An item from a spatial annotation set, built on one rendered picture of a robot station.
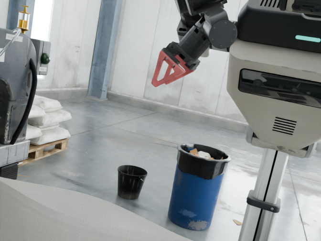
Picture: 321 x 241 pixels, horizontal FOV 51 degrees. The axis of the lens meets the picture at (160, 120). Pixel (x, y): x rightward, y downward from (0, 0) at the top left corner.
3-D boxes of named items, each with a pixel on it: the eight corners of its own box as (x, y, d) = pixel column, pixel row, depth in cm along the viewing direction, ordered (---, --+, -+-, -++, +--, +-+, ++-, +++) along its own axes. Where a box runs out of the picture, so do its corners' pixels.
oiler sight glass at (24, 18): (30, 29, 82) (32, 15, 81) (23, 28, 80) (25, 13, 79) (22, 28, 83) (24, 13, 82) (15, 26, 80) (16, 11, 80)
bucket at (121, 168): (147, 194, 341) (152, 170, 336) (136, 204, 313) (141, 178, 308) (120, 186, 349) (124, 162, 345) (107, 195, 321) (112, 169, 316)
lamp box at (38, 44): (47, 75, 90) (51, 42, 89) (36, 75, 86) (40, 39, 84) (24, 70, 92) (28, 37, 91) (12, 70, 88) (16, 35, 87)
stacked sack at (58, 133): (71, 140, 437) (73, 128, 435) (38, 149, 374) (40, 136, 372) (44, 132, 449) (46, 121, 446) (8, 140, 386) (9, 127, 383)
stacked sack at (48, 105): (64, 112, 424) (66, 100, 422) (42, 115, 383) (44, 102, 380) (21, 100, 443) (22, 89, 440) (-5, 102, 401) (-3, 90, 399)
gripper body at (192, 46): (165, 47, 72) (189, 20, 70) (176, 49, 82) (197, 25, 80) (187, 68, 72) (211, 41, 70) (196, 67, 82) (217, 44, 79)
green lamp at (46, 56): (51, 65, 89) (53, 54, 88) (44, 65, 86) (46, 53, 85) (43, 63, 89) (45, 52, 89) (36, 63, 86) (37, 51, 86)
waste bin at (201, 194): (219, 216, 322) (234, 152, 311) (210, 240, 273) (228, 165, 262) (171, 202, 335) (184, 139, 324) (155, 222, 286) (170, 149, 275)
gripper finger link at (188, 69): (148, 74, 80) (174, 43, 77) (157, 73, 86) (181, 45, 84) (169, 93, 79) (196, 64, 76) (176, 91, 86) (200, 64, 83)
